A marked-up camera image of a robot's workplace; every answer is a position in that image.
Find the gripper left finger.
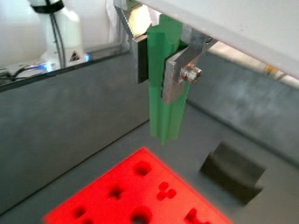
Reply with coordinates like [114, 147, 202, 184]
[114, 0, 150, 83]

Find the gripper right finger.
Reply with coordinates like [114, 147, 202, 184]
[163, 24, 218, 104]

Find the green star-profile bar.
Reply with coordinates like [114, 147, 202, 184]
[147, 14, 190, 145]

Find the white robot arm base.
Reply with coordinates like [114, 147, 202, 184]
[27, 0, 90, 70]

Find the black curved fixture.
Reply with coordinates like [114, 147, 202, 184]
[201, 142, 266, 205]

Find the red block with shaped holes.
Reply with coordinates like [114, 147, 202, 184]
[43, 148, 233, 224]

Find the black cable bundle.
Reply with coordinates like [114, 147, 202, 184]
[0, 64, 45, 86]

